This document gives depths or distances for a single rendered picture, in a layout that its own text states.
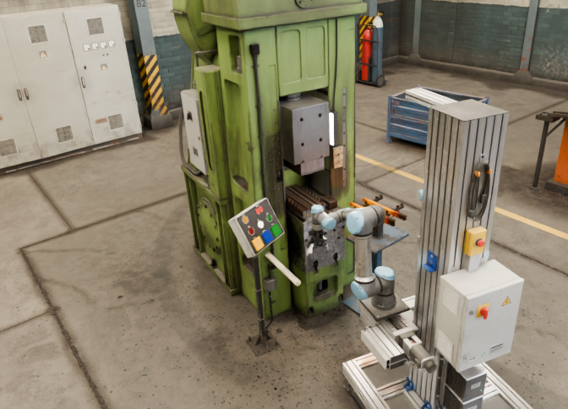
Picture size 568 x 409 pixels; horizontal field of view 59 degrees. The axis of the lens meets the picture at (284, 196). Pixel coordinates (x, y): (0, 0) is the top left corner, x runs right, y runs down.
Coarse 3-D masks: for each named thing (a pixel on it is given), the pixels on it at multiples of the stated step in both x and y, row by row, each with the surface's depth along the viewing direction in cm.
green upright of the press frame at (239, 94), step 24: (240, 48) 329; (264, 48) 323; (240, 72) 333; (264, 72) 330; (240, 96) 353; (264, 96) 336; (240, 120) 363; (264, 120) 343; (240, 144) 374; (264, 144) 350; (240, 168) 387; (240, 192) 384; (264, 192) 365; (240, 264) 431; (264, 264) 390; (288, 264) 403; (288, 288) 413; (264, 312) 410
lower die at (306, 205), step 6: (288, 186) 408; (294, 186) 409; (288, 192) 400; (294, 192) 397; (306, 192) 398; (294, 198) 390; (300, 198) 390; (312, 198) 388; (288, 204) 389; (294, 204) 382; (306, 204) 379; (312, 204) 376; (324, 204) 380; (300, 210) 374; (306, 210) 373; (324, 210) 382; (306, 216) 375
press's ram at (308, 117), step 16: (304, 96) 363; (288, 112) 339; (304, 112) 340; (320, 112) 347; (288, 128) 345; (304, 128) 345; (320, 128) 352; (288, 144) 351; (304, 144) 350; (320, 144) 357; (288, 160) 358; (304, 160) 355
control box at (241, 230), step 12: (252, 204) 346; (264, 204) 343; (240, 216) 326; (252, 216) 333; (264, 216) 340; (240, 228) 324; (264, 228) 338; (240, 240) 328; (252, 240) 328; (252, 252) 326
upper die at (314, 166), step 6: (288, 162) 370; (306, 162) 357; (312, 162) 359; (318, 162) 362; (294, 168) 364; (300, 168) 356; (306, 168) 359; (312, 168) 361; (318, 168) 364; (324, 168) 367; (300, 174) 359
